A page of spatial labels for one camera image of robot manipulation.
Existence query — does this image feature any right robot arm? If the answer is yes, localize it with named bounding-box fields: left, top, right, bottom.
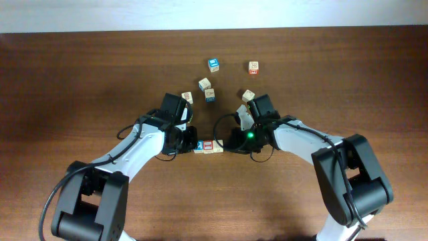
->
left=224, top=94, right=394, bottom=240

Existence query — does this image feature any owl picture wooden block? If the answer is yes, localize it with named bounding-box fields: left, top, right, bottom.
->
left=181, top=92, right=193, bottom=104

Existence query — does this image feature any blue side tilted block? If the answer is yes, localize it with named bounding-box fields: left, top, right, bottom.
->
left=198, top=78, right=211, bottom=92

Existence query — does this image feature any hand picture blue block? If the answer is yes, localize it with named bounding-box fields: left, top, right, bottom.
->
left=204, top=88, right=215, bottom=102

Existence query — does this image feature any plain picture wooden block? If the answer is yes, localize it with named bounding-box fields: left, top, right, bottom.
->
left=213, top=140, right=223, bottom=153

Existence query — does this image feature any red side wooden block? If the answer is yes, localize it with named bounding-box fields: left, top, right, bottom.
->
left=248, top=61, right=259, bottom=74

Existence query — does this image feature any blue top wooden block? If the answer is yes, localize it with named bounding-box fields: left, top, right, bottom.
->
left=207, top=58, right=219, bottom=72

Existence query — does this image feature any circle picture wooden block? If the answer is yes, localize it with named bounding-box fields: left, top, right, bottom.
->
left=241, top=90, right=255, bottom=102

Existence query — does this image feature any red top wooden block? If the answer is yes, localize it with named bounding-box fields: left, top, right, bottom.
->
left=203, top=141, right=214, bottom=154

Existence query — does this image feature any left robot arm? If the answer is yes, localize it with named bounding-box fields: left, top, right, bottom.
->
left=51, top=94, right=197, bottom=241

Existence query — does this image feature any blue number two block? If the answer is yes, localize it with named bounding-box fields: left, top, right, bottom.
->
left=193, top=141, right=203, bottom=153

